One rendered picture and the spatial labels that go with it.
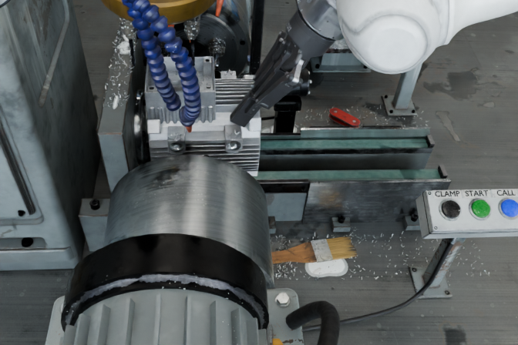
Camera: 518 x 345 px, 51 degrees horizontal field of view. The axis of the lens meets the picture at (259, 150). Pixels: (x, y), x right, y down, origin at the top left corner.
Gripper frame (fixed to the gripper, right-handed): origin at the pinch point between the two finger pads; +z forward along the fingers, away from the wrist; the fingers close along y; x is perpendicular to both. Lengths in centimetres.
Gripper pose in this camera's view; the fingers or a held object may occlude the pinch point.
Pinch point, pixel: (247, 108)
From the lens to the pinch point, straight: 93.8
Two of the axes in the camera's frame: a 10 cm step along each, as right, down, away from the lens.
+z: -5.5, 6.0, 5.8
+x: 8.3, 3.4, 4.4
